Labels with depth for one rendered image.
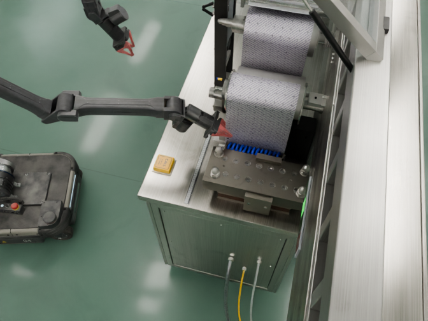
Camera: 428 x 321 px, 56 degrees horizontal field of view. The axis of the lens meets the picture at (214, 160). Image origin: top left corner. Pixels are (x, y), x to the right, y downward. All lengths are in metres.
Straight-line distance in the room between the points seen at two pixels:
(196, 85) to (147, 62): 1.51
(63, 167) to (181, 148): 1.07
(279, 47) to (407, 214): 0.76
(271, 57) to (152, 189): 0.69
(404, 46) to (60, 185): 1.94
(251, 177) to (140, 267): 1.18
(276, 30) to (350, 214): 0.88
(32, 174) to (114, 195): 0.51
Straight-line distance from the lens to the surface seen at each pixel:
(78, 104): 1.49
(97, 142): 2.96
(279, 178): 1.50
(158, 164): 1.66
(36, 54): 3.75
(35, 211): 2.51
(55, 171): 2.61
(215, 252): 1.95
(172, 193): 1.61
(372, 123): 0.90
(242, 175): 1.49
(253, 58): 1.57
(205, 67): 2.04
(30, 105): 1.53
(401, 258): 1.01
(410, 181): 1.12
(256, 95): 1.38
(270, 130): 1.47
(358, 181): 0.80
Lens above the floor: 2.31
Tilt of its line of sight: 57 degrees down
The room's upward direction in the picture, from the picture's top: straight up
